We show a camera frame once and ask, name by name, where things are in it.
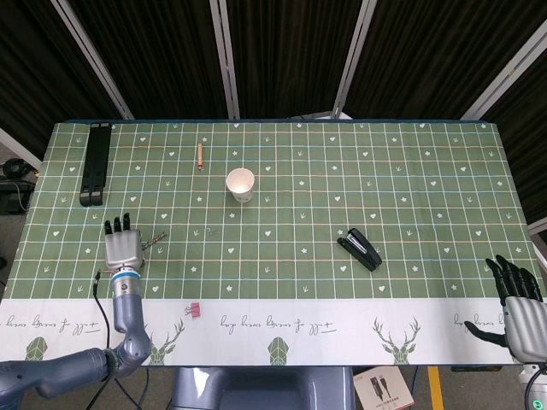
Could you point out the clear paper clip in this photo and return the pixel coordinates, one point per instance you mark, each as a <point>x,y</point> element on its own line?
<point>210,232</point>

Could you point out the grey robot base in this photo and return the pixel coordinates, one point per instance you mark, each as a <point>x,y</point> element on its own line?
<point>256,388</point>

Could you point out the green grid pattern tablecloth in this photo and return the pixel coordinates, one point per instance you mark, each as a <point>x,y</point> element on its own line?
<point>299,213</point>

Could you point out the black stapler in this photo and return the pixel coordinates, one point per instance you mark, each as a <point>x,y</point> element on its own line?
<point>363,252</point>

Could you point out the black folding stand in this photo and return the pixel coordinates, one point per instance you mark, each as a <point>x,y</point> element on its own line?
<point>96,166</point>

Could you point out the white floral paper cup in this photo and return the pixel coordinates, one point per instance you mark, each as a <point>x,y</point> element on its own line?
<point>241,188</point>

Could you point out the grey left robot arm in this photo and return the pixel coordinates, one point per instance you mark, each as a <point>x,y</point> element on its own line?
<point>128,312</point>

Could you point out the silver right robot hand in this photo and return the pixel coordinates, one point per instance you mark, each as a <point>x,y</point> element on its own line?
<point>523,316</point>

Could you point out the short wooden pencil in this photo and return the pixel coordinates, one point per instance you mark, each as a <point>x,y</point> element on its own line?
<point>200,156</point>

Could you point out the pink binder clip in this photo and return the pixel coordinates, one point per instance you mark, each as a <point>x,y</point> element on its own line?
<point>196,308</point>

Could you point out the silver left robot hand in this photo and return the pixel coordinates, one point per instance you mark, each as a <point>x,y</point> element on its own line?
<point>123,250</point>

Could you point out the black electronic device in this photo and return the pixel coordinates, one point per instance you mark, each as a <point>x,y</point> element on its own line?
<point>13,194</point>

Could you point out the white partition frame post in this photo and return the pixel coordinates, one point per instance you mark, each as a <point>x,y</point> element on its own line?
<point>354,60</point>
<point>21,145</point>
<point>93,60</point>
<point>513,68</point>
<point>225,60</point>

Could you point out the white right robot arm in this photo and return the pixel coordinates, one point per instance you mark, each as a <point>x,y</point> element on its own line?
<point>536,384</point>

